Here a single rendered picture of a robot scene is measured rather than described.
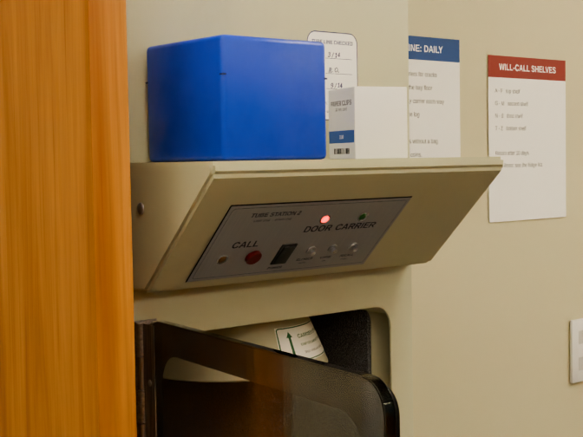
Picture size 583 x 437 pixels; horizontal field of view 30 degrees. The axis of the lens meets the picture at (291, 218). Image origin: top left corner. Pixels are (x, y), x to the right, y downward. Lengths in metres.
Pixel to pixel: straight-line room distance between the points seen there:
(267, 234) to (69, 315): 0.17
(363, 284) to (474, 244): 0.79
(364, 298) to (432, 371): 0.74
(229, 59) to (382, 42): 0.28
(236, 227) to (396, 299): 0.27
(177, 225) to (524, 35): 1.19
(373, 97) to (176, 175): 0.20
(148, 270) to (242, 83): 0.16
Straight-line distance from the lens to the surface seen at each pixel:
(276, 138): 0.80
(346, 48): 1.00
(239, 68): 0.79
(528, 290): 1.92
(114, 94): 0.75
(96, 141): 0.74
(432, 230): 0.99
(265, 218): 0.83
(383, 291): 1.04
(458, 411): 1.81
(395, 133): 0.92
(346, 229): 0.91
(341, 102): 0.93
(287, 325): 1.00
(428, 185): 0.93
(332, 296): 0.99
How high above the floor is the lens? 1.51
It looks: 3 degrees down
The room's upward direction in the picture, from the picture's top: 1 degrees counter-clockwise
